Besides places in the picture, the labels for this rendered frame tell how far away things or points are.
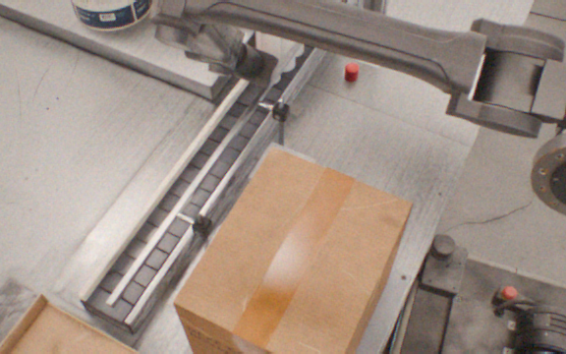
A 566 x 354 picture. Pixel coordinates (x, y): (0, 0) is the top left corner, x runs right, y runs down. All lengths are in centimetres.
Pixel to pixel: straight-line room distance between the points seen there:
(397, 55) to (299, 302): 38
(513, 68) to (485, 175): 179
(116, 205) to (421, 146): 67
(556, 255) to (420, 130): 106
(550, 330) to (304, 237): 97
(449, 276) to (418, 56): 127
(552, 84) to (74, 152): 104
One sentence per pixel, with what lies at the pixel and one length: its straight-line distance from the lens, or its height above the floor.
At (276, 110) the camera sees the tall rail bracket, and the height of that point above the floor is 97.
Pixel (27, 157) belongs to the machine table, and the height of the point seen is 83.
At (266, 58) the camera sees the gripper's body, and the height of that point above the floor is 102.
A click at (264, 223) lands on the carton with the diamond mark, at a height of 112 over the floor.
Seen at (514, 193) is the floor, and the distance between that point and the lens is 242.
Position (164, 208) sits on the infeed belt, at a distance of 122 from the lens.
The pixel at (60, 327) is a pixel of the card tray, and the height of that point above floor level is 83.
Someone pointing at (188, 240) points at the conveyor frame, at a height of 88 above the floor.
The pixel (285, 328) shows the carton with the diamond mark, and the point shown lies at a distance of 83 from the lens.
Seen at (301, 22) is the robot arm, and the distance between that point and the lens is 63.
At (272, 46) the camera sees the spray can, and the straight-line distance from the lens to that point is 131.
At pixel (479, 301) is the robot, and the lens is 189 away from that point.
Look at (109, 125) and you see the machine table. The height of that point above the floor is 83.
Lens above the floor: 190
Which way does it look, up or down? 56 degrees down
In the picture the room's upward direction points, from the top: straight up
